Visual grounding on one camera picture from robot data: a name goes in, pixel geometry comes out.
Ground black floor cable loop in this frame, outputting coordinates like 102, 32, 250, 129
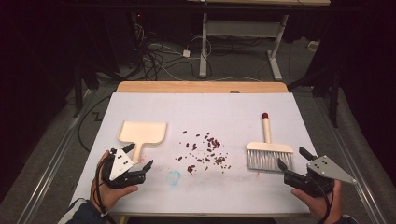
77, 94, 113, 153

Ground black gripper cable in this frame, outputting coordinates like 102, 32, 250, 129
93, 154, 117, 224
312, 177, 334, 224

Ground white table mat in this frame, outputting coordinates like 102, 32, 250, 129
70, 91, 332, 216

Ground cream hand brush red cap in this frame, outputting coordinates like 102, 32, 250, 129
246, 112, 294, 173

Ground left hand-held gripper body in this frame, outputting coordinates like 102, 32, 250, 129
100, 147, 148, 189

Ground black metal stand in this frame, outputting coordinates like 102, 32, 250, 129
287, 63, 341, 129
72, 60, 102, 119

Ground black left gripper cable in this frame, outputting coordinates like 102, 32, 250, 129
93, 154, 117, 224

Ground red beans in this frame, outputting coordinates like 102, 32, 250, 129
176, 130, 233, 175

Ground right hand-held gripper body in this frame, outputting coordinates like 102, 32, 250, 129
283, 154, 358, 198

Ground wooden table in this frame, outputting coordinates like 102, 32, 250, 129
110, 80, 312, 218

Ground aluminium floor rail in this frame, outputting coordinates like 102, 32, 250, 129
16, 89, 96, 224
314, 97, 389, 224

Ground person's right hand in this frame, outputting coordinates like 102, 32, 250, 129
290, 180, 344, 224

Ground cream plastic dustpan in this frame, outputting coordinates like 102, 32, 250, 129
117, 120, 168, 164

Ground white floor cable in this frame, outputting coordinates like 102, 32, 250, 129
155, 63, 264, 83

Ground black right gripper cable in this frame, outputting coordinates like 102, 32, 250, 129
312, 177, 334, 224

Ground tangle of black floor cables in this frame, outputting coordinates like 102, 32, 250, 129
132, 12, 216, 82

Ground person's left hand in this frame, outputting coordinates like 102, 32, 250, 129
89, 150, 139, 214

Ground white desk frame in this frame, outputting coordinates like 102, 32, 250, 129
188, 0, 332, 82

